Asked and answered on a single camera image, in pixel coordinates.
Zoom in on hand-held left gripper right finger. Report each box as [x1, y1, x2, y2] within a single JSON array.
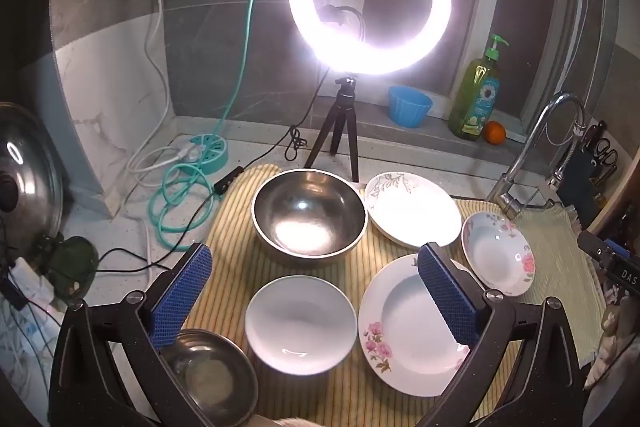
[[415, 243, 586, 427]]

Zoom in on orange fruit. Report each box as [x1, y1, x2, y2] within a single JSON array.
[[483, 121, 507, 144]]

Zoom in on steel pot lid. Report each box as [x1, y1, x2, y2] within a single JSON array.
[[0, 102, 65, 259]]

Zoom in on white cable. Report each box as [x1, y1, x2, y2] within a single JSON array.
[[124, 0, 202, 188]]

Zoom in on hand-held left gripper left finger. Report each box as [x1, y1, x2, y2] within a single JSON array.
[[50, 243, 213, 427]]

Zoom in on person's right hand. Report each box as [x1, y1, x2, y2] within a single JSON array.
[[584, 297, 640, 391]]

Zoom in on green dish soap bottle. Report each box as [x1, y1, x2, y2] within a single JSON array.
[[448, 34, 510, 139]]

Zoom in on large pink flower plate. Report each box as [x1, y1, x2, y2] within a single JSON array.
[[358, 254, 493, 398]]

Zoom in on yellow striped cloth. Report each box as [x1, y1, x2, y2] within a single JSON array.
[[182, 164, 607, 427]]

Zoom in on chrome faucet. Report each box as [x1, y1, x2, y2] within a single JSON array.
[[485, 91, 587, 221]]

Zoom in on teal power cable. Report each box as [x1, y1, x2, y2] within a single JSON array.
[[147, 0, 262, 251]]

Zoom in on large stainless steel bowl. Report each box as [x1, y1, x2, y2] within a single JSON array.
[[251, 168, 368, 265]]

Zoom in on thin black cable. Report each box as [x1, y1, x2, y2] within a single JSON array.
[[0, 194, 216, 308]]

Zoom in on black ring light cable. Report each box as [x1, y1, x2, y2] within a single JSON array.
[[214, 67, 327, 196]]

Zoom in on dark green rounded object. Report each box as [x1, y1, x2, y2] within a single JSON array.
[[46, 234, 99, 301]]

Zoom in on blue fluted cup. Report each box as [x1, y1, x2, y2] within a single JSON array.
[[388, 85, 434, 129]]

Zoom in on plain white ceramic bowl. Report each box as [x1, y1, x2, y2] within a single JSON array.
[[245, 276, 359, 376]]

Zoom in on small stainless steel bowl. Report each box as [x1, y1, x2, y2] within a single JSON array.
[[160, 329, 259, 424]]

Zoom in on dark knife block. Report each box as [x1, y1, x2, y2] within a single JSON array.
[[556, 121, 620, 219]]

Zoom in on teal round power strip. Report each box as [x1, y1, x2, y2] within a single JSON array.
[[186, 134, 229, 176]]

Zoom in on small pink flower deep plate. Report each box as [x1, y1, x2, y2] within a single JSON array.
[[460, 211, 536, 297]]

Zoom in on grey leaf print plate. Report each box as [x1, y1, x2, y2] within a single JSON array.
[[364, 172, 463, 251]]

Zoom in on clear plastic bag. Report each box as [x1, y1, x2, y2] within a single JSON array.
[[0, 257, 72, 410]]

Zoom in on black scissors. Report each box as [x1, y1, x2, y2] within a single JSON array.
[[594, 137, 619, 168]]

